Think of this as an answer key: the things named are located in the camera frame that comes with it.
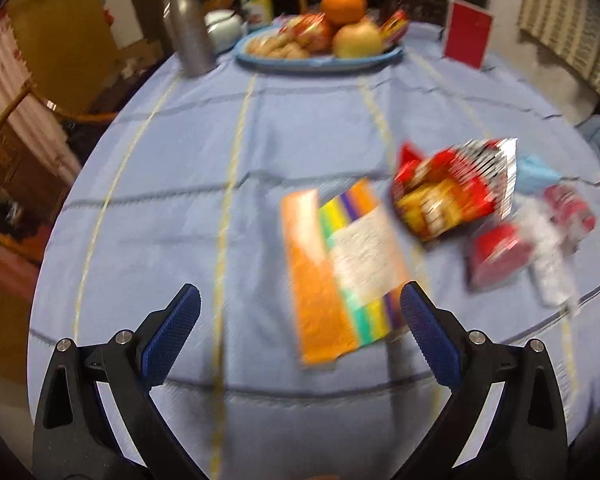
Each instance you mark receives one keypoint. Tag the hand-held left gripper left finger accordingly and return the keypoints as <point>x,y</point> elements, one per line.
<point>172,330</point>

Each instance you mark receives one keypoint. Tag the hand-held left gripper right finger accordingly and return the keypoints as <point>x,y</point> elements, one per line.
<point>430,340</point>

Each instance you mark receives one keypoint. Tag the red lion snack bag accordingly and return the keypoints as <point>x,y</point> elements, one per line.
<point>445,190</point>

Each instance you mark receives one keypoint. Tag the blue face mask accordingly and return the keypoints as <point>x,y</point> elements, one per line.
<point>535,175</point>

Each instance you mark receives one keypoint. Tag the orange striped packet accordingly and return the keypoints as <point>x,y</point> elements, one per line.
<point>320,270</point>

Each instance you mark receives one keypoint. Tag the blue striped tablecloth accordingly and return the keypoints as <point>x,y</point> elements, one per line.
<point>180,185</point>

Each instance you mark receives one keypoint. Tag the red and white wrapper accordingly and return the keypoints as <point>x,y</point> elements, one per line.
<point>572,210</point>

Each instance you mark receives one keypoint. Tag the wooden armchair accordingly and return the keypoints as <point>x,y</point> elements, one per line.
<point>10,155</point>

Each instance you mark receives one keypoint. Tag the cardboard box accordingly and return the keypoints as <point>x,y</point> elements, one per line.
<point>140,55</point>

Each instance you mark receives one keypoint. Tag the blue oval plate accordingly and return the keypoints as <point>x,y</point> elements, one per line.
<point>290,62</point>

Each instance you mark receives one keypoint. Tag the pile of round biscuits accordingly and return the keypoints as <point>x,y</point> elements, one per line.
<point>270,47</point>

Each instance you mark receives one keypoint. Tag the metal water bottle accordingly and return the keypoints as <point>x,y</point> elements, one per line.
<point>190,30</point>

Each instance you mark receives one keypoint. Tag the pale green ceramic jar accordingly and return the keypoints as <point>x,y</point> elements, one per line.
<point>225,27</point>

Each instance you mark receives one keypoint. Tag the apple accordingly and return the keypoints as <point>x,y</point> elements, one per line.
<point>357,40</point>

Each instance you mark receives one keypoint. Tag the red box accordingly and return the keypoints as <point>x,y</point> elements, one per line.
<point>467,32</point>

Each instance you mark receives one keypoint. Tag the small red snack packet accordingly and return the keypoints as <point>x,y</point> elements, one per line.
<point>395,27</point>

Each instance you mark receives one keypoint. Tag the wooden door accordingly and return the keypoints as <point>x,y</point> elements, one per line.
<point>60,35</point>

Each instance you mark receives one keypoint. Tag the pink curtain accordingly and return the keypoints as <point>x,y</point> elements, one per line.
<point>0,60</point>

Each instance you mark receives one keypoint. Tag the wrapped pastry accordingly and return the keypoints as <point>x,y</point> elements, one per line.
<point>310,32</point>

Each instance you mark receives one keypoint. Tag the orange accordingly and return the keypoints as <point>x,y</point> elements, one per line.
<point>344,6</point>

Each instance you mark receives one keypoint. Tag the checked curtain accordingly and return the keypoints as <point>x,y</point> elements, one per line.
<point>570,20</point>

